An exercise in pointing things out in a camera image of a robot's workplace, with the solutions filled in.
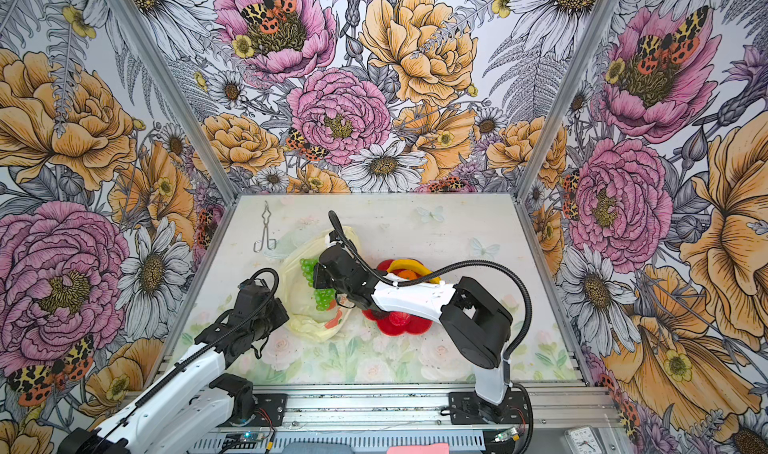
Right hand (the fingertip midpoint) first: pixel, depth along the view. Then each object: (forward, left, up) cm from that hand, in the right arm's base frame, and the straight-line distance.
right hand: (316, 276), depth 83 cm
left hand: (-8, +10, -9) cm, 16 cm away
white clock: (-37, -63, -13) cm, 74 cm away
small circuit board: (-34, +14, -14) cm, 40 cm away
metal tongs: (+35, +27, -13) cm, 46 cm away
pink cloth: (-38, -30, -16) cm, 51 cm away
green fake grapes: (-4, -1, -5) cm, 6 cm away
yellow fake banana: (+8, -25, -7) cm, 27 cm away
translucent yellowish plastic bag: (-5, +6, -13) cm, 15 cm away
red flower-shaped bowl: (-10, -21, -11) cm, 25 cm away
